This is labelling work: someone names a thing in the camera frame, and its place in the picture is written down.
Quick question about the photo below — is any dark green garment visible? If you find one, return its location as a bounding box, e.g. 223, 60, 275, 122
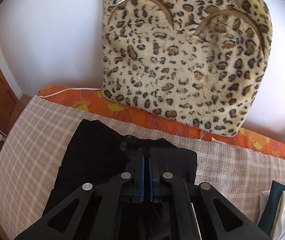
257, 181, 285, 236

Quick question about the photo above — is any leopard print cushion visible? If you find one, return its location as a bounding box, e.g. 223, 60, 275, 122
102, 0, 272, 137

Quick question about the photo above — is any orange floral bed sheet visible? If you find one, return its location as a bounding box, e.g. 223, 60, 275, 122
38, 85, 285, 159

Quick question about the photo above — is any pink plaid bed cover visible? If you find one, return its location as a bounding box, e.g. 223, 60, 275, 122
0, 96, 285, 239

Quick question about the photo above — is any black garment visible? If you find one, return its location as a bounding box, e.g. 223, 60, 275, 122
42, 119, 199, 240

